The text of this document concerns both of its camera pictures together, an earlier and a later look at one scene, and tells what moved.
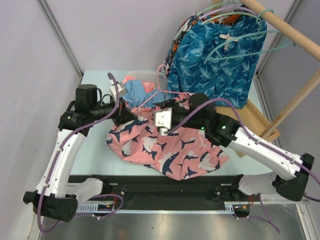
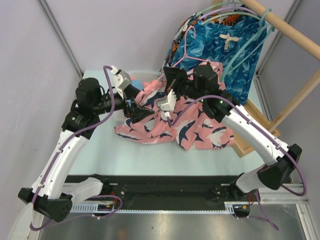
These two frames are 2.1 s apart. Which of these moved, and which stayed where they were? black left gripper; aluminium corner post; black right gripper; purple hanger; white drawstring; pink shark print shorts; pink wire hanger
Moved: black right gripper; black left gripper; pink wire hanger; pink shark print shorts
Stayed: aluminium corner post; white drawstring; purple hanger
